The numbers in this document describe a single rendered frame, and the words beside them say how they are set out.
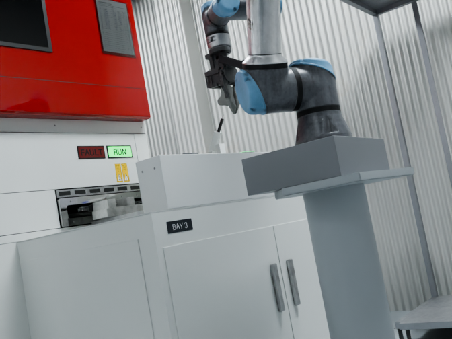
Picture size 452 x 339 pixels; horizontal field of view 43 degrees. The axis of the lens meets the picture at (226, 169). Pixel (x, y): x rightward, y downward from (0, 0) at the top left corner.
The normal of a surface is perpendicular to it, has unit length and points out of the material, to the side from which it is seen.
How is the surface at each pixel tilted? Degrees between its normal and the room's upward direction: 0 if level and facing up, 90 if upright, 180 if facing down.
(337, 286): 90
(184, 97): 90
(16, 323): 90
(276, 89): 110
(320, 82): 89
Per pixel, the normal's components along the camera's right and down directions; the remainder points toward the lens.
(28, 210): 0.75, -0.20
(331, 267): -0.68, 0.05
